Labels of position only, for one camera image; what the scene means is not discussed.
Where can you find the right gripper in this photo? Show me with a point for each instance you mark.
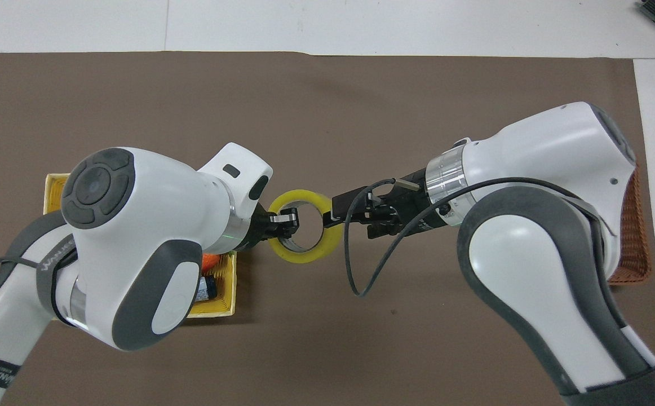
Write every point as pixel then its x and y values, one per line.
pixel 417 211

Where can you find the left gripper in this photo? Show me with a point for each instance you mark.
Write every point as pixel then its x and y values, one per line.
pixel 255 230

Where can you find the yellow tape roll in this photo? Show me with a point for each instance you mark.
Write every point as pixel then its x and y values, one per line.
pixel 305 256

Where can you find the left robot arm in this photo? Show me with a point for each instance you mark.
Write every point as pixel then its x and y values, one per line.
pixel 136 225

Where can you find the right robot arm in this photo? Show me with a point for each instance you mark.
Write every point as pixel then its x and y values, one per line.
pixel 536 265

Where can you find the yellow woven basket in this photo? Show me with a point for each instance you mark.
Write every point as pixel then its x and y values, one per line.
pixel 223 293

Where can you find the brown woven basket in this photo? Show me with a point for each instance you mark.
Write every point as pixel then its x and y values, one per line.
pixel 634 242

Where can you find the orange item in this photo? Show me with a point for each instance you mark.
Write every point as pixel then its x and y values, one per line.
pixel 210 260

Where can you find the small blue black bottle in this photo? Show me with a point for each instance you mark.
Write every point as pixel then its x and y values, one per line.
pixel 206 287

